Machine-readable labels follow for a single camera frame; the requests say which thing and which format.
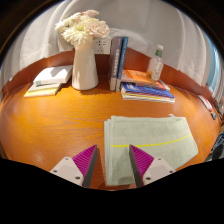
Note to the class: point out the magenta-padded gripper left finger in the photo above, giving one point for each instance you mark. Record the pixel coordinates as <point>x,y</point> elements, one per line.
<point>71,170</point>

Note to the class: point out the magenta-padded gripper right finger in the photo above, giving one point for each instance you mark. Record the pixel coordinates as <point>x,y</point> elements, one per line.
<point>155,170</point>

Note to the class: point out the pale green towel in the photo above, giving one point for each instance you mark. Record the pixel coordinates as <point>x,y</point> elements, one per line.
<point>150,133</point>

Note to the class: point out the black bag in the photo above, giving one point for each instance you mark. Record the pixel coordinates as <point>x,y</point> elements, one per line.
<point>218,146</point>

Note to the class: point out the white flat magazine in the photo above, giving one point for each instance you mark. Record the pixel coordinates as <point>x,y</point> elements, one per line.
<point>146,99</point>

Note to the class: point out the small dark object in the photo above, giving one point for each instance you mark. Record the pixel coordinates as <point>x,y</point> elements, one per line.
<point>213,116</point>

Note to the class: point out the blue flat book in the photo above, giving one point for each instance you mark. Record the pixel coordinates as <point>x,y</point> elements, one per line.
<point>146,90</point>

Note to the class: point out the yellow flat book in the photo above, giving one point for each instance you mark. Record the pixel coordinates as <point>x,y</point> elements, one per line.
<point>40,93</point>

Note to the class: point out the red and white booklet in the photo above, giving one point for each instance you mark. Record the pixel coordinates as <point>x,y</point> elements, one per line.
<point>206,103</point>

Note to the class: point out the pale green flat book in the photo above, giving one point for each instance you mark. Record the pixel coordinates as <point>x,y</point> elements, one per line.
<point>43,87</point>

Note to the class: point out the orange flat book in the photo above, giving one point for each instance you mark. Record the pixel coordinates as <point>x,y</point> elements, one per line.
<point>136,76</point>

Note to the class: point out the thick white book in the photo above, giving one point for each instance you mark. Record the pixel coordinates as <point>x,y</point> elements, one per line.
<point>53,75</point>

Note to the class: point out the white ceramic vase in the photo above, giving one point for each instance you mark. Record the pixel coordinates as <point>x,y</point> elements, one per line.
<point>85,70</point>

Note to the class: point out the clear plastic water bottle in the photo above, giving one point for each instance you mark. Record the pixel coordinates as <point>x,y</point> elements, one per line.
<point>156,66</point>

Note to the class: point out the blue upright book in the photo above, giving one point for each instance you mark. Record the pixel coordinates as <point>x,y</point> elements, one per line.
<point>122,56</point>

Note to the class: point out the window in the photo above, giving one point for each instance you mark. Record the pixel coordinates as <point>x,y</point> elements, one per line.
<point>213,66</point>

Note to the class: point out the white and pink flower bouquet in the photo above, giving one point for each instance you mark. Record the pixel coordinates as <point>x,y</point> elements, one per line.
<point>83,30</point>

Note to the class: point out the white curtain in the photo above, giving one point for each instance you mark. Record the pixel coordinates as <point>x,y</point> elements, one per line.
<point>150,23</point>

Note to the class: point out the white wall socket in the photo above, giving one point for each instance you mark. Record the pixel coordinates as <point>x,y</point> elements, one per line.
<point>102,46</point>

